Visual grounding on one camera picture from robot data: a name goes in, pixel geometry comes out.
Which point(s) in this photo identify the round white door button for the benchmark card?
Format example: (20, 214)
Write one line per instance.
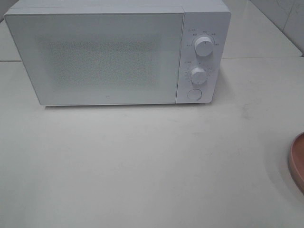
(194, 94)

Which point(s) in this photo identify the pink round plate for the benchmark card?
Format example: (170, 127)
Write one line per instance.
(296, 161)

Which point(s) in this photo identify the white microwave door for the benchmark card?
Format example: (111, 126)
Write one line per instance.
(100, 59)

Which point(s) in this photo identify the lower white microwave knob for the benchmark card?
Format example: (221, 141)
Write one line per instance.
(198, 76)

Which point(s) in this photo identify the white microwave knob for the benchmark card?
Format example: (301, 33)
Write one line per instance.
(198, 76)
(203, 45)

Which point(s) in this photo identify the upper white microwave knob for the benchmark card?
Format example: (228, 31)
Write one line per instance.
(203, 45)

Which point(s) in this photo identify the white microwave oven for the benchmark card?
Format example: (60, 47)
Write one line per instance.
(210, 17)

